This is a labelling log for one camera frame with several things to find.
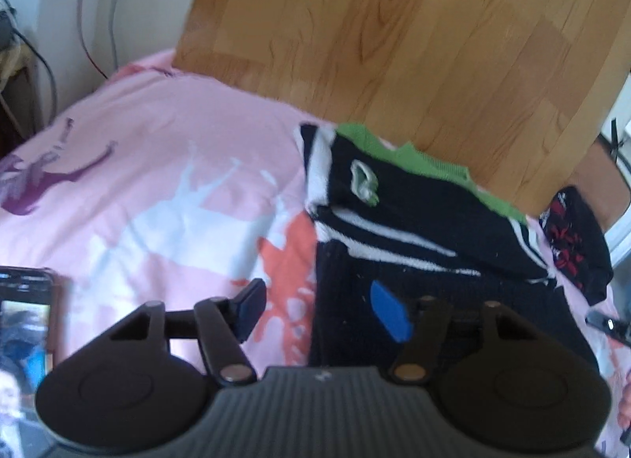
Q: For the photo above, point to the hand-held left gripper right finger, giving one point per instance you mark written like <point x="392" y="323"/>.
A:
<point x="389" y="312"/>

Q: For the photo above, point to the green and navy knit sweater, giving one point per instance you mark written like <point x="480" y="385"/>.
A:
<point x="434" y="221"/>

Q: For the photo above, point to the wooden headboard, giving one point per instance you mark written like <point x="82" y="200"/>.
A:
<point x="419" y="53"/>

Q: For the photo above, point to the brown wooden panel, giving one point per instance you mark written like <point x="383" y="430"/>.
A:
<point x="591" y="182"/>

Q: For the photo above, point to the black and red patterned garment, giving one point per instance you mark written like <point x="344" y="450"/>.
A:
<point x="577" y="241"/>

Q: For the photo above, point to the smartphone in clear case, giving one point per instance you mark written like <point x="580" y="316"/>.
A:
<point x="27" y="339"/>

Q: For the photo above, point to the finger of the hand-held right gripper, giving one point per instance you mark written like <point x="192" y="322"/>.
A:
<point x="609" y="325"/>

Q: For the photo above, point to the pink deer print bedsheet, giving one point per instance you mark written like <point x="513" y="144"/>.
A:
<point x="148" y="167"/>

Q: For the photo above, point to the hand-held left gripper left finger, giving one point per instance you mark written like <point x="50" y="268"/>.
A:
<point x="251" y="309"/>

